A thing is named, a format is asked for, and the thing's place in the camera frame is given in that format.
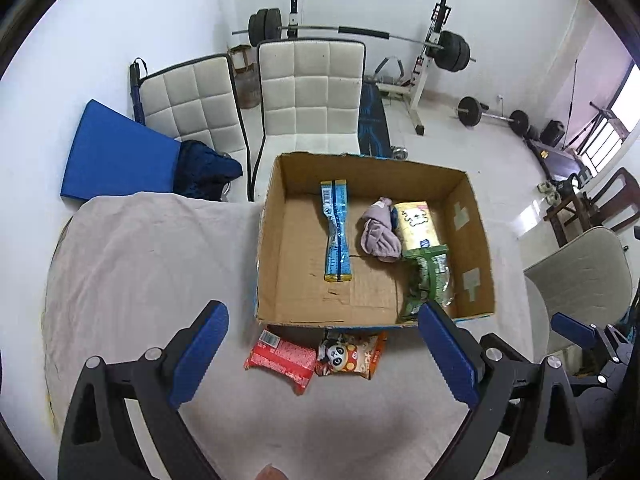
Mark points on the brown wooden stool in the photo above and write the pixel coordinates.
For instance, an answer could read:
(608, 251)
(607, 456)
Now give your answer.
(245, 85)

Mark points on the black blue bench pad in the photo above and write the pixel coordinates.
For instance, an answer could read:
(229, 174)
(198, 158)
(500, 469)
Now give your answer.
(372, 120)

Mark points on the blue foam mat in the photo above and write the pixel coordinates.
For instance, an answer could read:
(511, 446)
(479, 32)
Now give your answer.
(115, 160)

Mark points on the blue snack packet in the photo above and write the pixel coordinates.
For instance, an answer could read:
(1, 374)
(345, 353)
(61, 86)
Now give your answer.
(336, 240)

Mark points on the green snack packet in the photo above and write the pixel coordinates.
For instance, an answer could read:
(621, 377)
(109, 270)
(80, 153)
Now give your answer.
(425, 270)

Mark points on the white shoes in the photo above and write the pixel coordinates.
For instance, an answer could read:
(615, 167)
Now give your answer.
(549, 194)

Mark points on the black box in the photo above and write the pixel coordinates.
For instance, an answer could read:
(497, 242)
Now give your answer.
(553, 132)

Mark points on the long barbell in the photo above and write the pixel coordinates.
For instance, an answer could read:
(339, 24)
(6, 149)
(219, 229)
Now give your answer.
(360, 32)

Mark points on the red snack packet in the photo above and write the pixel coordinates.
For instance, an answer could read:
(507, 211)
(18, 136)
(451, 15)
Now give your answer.
(282, 360)

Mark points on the short barbell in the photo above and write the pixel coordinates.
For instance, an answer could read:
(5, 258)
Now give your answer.
(470, 110)

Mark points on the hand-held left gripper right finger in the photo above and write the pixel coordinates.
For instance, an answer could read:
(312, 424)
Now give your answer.
(450, 360)

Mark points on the dark blue knitted garment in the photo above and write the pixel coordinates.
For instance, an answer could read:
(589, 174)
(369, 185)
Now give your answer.
(200, 170)

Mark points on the purple cloth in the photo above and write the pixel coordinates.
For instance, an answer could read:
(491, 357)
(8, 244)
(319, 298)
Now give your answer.
(377, 235)

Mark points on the yellow tissue pack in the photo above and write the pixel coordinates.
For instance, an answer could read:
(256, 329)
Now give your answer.
(422, 225)

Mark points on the dark wooden chair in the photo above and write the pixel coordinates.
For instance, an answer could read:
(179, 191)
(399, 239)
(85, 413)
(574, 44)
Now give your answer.
(607, 200)

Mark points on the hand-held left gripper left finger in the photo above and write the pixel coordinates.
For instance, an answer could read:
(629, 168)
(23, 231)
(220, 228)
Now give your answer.
(200, 355)

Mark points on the barred window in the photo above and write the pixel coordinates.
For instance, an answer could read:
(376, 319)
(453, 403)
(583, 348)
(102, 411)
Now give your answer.
(607, 130)

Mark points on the white squat rack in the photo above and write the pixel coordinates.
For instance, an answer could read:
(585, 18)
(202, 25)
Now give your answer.
(425, 60)

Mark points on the dark exercise bench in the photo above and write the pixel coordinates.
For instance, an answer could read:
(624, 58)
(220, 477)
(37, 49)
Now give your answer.
(552, 157)

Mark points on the white quilted chair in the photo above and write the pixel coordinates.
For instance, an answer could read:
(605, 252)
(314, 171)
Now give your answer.
(310, 90)
(195, 100)

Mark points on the person's left hand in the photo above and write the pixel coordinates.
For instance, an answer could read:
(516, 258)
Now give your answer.
(272, 473)

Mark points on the panda print snack packet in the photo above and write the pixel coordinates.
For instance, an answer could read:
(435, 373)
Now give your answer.
(350, 355)

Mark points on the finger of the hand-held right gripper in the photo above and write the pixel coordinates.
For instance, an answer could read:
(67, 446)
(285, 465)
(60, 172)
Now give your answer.
(575, 326)

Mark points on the brown cardboard box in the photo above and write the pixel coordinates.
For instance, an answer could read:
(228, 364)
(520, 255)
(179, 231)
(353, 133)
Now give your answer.
(300, 230)

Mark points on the beige plastic chair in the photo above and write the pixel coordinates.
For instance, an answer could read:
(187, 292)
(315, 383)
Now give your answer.
(580, 265)

